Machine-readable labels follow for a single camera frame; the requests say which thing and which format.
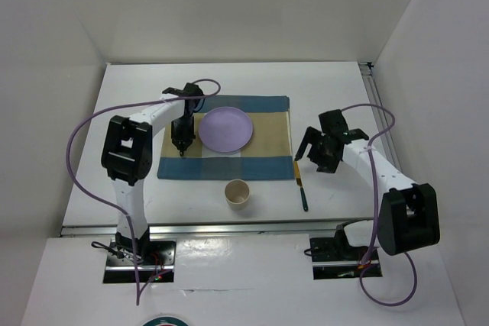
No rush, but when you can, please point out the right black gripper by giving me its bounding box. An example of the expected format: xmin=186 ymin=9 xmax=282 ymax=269
xmin=296 ymin=126 xmax=341 ymax=174

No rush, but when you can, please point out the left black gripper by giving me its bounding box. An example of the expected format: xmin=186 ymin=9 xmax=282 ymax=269
xmin=170 ymin=114 xmax=195 ymax=148

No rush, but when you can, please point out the green handled gold knife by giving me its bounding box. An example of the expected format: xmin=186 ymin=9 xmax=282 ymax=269
xmin=293 ymin=160 xmax=309 ymax=212

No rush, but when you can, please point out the purple plate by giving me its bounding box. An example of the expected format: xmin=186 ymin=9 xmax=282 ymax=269
xmin=198 ymin=107 xmax=254 ymax=153

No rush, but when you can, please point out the blue tan white placemat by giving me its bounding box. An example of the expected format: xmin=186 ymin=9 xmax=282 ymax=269
xmin=157 ymin=95 xmax=294 ymax=181

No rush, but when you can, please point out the beige cup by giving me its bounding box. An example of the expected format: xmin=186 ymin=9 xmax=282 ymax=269
xmin=224 ymin=179 xmax=251 ymax=210

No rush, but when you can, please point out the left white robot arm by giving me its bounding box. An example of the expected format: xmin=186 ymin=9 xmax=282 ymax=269
xmin=101 ymin=82 xmax=204 ymax=264

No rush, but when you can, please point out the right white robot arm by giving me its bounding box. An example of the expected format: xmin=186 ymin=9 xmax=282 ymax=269
xmin=294 ymin=109 xmax=440 ymax=264

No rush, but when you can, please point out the green round sticker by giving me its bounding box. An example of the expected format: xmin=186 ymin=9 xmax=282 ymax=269
xmin=142 ymin=315 xmax=189 ymax=326

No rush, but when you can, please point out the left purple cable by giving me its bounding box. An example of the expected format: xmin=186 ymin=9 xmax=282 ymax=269
xmin=65 ymin=78 xmax=222 ymax=306

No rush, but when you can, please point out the purple cable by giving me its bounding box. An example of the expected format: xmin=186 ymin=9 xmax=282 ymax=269
xmin=65 ymin=78 xmax=222 ymax=306
xmin=339 ymin=103 xmax=418 ymax=307

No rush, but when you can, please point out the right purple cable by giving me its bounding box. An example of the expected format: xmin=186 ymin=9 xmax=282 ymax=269
xmin=339 ymin=103 xmax=418 ymax=307

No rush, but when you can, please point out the right aluminium rail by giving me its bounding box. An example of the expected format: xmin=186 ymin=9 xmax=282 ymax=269
xmin=358 ymin=62 xmax=397 ymax=164

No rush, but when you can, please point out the aluminium rail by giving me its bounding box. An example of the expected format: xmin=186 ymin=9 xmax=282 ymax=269
xmin=59 ymin=218 xmax=374 ymax=238
xmin=358 ymin=62 xmax=397 ymax=164

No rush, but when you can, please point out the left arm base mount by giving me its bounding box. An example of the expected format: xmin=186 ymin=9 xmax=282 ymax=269
xmin=91 ymin=239 xmax=176 ymax=284

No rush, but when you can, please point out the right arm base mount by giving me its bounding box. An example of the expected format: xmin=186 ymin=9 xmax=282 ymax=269
xmin=303 ymin=236 xmax=382 ymax=280

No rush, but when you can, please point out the front aluminium rail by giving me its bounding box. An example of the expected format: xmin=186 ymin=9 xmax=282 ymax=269
xmin=59 ymin=218 xmax=374 ymax=238

